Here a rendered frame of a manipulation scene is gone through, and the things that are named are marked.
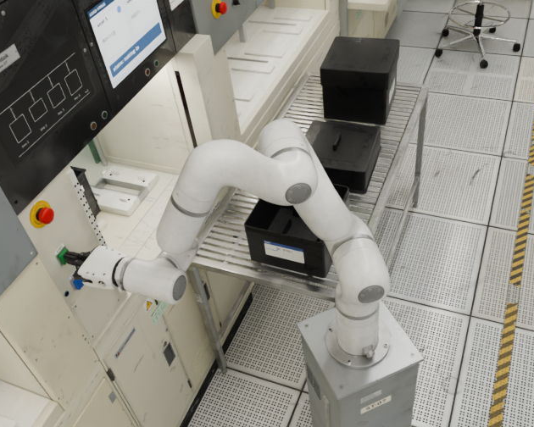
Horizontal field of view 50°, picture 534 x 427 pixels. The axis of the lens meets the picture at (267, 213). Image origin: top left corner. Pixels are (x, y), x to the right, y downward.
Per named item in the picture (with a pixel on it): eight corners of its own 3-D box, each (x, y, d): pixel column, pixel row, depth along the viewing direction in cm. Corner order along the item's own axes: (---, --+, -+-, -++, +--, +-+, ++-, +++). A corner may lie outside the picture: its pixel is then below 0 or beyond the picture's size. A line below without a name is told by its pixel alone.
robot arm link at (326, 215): (350, 296, 146) (333, 250, 158) (392, 275, 143) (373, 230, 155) (253, 171, 113) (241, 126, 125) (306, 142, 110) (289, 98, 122)
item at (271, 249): (249, 260, 197) (241, 225, 185) (280, 207, 215) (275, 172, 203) (325, 280, 187) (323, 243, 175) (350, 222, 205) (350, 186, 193)
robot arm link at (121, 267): (127, 300, 139) (117, 296, 140) (147, 273, 144) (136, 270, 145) (117, 278, 133) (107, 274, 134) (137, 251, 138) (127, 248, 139)
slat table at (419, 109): (350, 415, 232) (347, 301, 180) (219, 373, 253) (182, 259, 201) (418, 204, 315) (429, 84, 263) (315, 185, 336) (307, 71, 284)
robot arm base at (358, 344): (403, 352, 164) (406, 314, 152) (344, 379, 161) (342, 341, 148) (369, 305, 178) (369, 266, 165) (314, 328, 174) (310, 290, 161)
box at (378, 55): (386, 125, 244) (388, 73, 227) (321, 119, 253) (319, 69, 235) (397, 89, 263) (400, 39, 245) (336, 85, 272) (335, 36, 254)
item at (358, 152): (365, 194, 214) (365, 167, 205) (292, 183, 224) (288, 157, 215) (381, 146, 234) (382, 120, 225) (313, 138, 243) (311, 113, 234)
